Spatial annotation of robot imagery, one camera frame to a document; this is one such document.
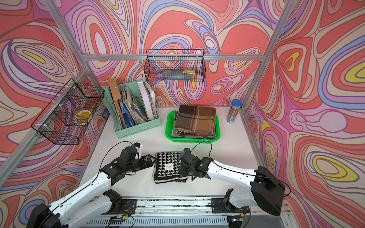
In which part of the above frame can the black white houndstooth scarf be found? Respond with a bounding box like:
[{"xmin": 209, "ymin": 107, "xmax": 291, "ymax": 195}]
[{"xmin": 153, "ymin": 152, "xmax": 187, "ymax": 184}]

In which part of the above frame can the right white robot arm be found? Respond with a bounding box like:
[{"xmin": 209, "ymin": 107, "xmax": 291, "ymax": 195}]
[{"xmin": 179, "ymin": 148, "xmax": 285, "ymax": 216}]

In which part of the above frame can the black wire basket left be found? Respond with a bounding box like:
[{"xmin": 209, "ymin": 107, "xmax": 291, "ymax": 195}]
[{"xmin": 31, "ymin": 79, "xmax": 105, "ymax": 145}]

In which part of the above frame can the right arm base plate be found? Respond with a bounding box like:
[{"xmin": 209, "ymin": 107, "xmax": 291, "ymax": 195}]
[{"xmin": 207, "ymin": 198, "xmax": 251, "ymax": 215}]

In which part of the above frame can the brown plaid scarf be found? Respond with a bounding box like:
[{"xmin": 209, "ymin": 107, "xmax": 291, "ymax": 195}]
[{"xmin": 175, "ymin": 105, "xmax": 216, "ymax": 136}]

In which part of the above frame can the blue folder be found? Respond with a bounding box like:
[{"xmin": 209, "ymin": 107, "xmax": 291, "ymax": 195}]
[{"xmin": 121, "ymin": 107, "xmax": 135, "ymax": 128}]

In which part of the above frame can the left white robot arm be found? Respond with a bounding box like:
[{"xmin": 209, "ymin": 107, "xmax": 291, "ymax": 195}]
[{"xmin": 27, "ymin": 142, "xmax": 156, "ymax": 228}]

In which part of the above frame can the grey navy plaid scarf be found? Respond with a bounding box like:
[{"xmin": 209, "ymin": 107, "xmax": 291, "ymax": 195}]
[{"xmin": 171, "ymin": 111, "xmax": 217, "ymax": 140}]

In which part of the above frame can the mint green file organizer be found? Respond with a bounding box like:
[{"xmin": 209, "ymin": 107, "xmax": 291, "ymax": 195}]
[{"xmin": 104, "ymin": 78, "xmax": 162, "ymax": 139}]

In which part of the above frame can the aluminium rail frame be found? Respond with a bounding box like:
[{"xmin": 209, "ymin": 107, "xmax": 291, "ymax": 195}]
[{"xmin": 80, "ymin": 197, "xmax": 298, "ymax": 228}]

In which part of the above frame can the green plastic basket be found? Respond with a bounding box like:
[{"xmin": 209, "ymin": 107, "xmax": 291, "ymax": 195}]
[{"xmin": 165, "ymin": 111, "xmax": 221, "ymax": 143}]

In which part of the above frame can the black wire basket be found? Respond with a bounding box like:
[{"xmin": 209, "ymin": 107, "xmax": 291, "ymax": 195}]
[
  {"xmin": 31, "ymin": 79, "xmax": 105, "ymax": 145},
  {"xmin": 144, "ymin": 48, "xmax": 206, "ymax": 83}
]

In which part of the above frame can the black wire basket back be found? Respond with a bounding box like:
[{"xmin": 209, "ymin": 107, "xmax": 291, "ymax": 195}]
[{"xmin": 144, "ymin": 48, "xmax": 206, "ymax": 83}]

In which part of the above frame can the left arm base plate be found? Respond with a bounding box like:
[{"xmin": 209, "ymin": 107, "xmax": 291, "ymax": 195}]
[{"xmin": 103, "ymin": 199, "xmax": 137, "ymax": 215}]

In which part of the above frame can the clear tube blue cap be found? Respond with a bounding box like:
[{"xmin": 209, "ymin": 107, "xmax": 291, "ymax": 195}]
[{"xmin": 226, "ymin": 99, "xmax": 242, "ymax": 123}]

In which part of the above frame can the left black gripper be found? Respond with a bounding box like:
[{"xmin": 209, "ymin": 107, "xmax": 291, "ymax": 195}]
[{"xmin": 125, "ymin": 153, "xmax": 157, "ymax": 174}]

